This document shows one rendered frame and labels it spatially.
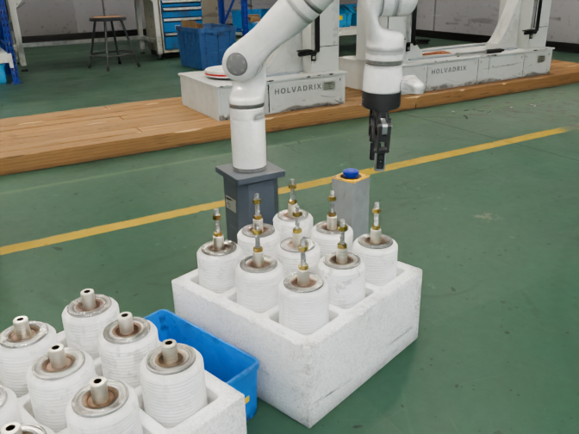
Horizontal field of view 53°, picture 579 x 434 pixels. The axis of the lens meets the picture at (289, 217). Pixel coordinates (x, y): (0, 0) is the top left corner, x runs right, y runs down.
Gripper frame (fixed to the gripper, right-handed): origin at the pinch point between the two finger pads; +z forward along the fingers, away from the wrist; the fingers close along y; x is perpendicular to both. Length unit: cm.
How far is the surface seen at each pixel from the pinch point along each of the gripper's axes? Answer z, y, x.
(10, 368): 21, 39, -62
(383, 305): 27.0, 12.6, 1.4
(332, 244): 20.3, -1.7, -8.4
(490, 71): 35, -290, 120
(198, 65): 56, -435, -101
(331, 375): 34.2, 25.6, -10.0
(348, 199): 17.4, -20.4, -3.2
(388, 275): 23.9, 5.7, 3.1
